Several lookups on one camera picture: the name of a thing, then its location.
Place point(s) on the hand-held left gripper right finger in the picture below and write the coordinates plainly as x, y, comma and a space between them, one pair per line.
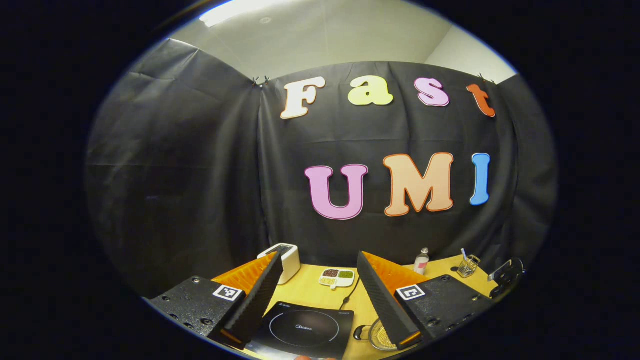
382, 305

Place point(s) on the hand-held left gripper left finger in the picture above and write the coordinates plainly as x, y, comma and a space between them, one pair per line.
257, 305

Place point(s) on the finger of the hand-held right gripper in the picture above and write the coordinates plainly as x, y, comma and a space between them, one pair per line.
510, 275

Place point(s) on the black induction cooktop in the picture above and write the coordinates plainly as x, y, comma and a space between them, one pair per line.
305, 327

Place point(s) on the striped straw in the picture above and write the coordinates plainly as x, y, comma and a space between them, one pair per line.
464, 254

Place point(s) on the white divided dish of beans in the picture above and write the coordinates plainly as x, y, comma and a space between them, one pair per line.
337, 277

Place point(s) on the white toaster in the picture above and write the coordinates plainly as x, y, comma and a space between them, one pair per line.
291, 262

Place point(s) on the clear bottle with pink label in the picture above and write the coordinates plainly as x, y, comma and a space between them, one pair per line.
421, 262

